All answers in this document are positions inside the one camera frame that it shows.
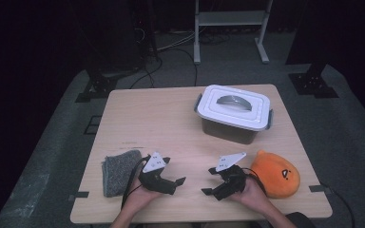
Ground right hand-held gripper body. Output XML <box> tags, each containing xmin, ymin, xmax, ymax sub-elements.
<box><xmin>213</xmin><ymin>152</ymin><xmax>247</xmax><ymax>201</ymax></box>

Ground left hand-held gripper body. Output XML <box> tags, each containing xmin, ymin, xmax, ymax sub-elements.
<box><xmin>138</xmin><ymin>151</ymin><xmax>177</xmax><ymax>195</ymax></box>

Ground grey fluffy cloth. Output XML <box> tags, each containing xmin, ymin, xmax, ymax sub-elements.
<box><xmin>101</xmin><ymin>149</ymin><xmax>144</xmax><ymax>199</ymax></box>

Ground orange plush toy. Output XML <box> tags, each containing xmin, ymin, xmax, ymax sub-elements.
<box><xmin>250</xmin><ymin>149</ymin><xmax>301</xmax><ymax>200</ymax></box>

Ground person's right hand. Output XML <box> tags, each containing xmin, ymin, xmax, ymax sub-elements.
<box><xmin>229</xmin><ymin>177</ymin><xmax>272</xmax><ymax>212</ymax></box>

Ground person's left hand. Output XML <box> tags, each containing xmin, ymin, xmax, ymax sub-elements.
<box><xmin>125</xmin><ymin>172</ymin><xmax>164</xmax><ymax>213</ymax></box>

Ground black tape strip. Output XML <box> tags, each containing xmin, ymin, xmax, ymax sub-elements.
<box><xmin>308</xmin><ymin>184</ymin><xmax>332</xmax><ymax>194</ymax></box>
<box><xmin>68</xmin><ymin>191</ymin><xmax>90</xmax><ymax>202</ymax></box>

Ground dark rounded object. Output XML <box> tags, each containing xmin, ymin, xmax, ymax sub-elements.
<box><xmin>286</xmin><ymin>212</ymin><xmax>317</xmax><ymax>228</ymax></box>

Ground black stand base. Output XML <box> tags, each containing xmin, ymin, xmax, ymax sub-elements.
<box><xmin>288</xmin><ymin>61</ymin><xmax>340</xmax><ymax>99</ymax></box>
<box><xmin>74</xmin><ymin>72</ymin><xmax>118</xmax><ymax>104</ymax></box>

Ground white metal stand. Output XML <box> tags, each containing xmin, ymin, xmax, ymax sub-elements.
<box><xmin>193</xmin><ymin>0</ymin><xmax>274</xmax><ymax>66</ymax></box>

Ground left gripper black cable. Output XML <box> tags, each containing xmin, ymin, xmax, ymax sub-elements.
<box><xmin>121</xmin><ymin>155</ymin><xmax>151</xmax><ymax>210</ymax></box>

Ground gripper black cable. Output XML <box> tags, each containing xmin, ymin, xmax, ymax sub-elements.
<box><xmin>121</xmin><ymin>155</ymin><xmax>151</xmax><ymax>210</ymax></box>
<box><xmin>241</xmin><ymin>167</ymin><xmax>267</xmax><ymax>196</ymax></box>

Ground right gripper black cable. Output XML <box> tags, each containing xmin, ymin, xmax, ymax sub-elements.
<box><xmin>241</xmin><ymin>167</ymin><xmax>267</xmax><ymax>196</ymax></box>

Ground black floor cable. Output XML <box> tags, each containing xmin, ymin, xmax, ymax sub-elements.
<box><xmin>129</xmin><ymin>47</ymin><xmax>199</xmax><ymax>89</ymax></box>

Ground thin black table cable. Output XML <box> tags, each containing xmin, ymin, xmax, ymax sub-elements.
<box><xmin>321</xmin><ymin>183</ymin><xmax>356</xmax><ymax>228</ymax></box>

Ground white floor cables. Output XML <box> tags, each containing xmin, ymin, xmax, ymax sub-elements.
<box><xmin>156</xmin><ymin>29</ymin><xmax>198</xmax><ymax>52</ymax></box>

